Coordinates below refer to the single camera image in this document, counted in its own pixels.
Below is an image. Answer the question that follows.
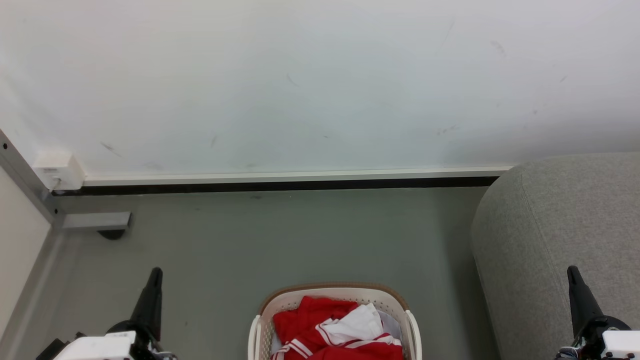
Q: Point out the grey aluminium frame foot bar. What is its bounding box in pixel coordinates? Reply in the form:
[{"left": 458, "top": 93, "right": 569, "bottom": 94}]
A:
[{"left": 62, "top": 211, "right": 132, "bottom": 231}]

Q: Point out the grey fabric sofa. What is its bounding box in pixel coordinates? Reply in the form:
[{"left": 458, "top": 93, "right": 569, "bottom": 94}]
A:
[{"left": 470, "top": 152, "right": 640, "bottom": 360}]

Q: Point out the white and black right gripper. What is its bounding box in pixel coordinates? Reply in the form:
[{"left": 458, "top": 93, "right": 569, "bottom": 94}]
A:
[{"left": 566, "top": 265, "right": 640, "bottom": 360}]

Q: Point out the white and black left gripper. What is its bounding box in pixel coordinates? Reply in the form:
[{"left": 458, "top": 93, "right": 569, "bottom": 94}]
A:
[{"left": 36, "top": 267, "right": 176, "bottom": 360}]

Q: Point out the beige partition panel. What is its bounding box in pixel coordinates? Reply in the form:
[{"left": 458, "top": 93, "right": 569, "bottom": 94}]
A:
[{"left": 0, "top": 166, "right": 52, "bottom": 341}]

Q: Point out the red and white basketball jersey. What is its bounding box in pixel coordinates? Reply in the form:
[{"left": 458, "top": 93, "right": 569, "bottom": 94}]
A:
[{"left": 271, "top": 303, "right": 404, "bottom": 360}]

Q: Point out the cream plastic laundry basket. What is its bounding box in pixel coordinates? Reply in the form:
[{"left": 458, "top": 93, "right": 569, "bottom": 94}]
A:
[{"left": 247, "top": 282, "right": 423, "bottom": 360}]

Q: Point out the white and black baseboard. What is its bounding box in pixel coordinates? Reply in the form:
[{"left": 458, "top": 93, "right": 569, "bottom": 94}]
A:
[{"left": 52, "top": 166, "right": 516, "bottom": 197}]

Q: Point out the white wall outlet box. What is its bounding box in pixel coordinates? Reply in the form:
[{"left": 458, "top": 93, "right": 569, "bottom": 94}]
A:
[{"left": 34, "top": 152, "right": 86, "bottom": 191}]

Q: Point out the grey aluminium frame post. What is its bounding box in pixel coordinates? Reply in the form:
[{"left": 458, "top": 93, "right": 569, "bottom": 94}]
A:
[{"left": 0, "top": 129, "right": 67, "bottom": 228}]

